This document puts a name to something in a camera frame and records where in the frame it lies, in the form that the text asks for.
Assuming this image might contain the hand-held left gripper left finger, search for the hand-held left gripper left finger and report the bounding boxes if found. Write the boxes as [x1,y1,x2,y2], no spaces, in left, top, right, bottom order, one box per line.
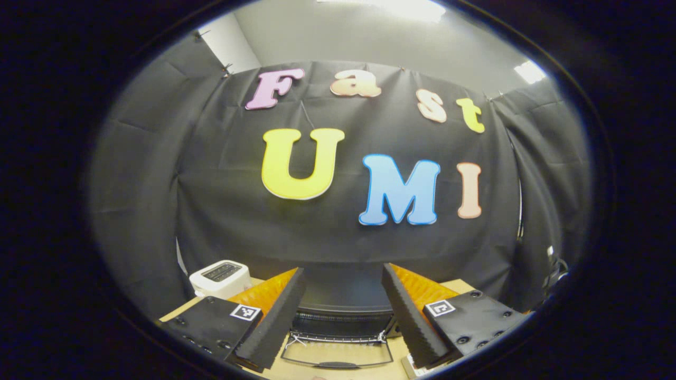
[158,268,307,371]

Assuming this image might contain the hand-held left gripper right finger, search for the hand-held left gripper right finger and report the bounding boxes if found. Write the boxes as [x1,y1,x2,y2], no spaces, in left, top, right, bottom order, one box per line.
[381,263,530,370]

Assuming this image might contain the black electric oven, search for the black electric oven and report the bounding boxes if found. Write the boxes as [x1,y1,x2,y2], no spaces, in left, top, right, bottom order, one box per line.
[280,263,403,369]

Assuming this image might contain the white toaster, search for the white toaster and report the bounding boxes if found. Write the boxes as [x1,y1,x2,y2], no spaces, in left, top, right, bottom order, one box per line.
[189,259,252,300]

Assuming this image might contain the black backdrop cloth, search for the black backdrop cloth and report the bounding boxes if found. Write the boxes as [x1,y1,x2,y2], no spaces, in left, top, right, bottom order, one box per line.
[87,36,593,324]

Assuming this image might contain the ceiling light panel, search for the ceiling light panel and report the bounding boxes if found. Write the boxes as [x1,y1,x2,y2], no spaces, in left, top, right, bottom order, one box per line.
[514,60,547,84]

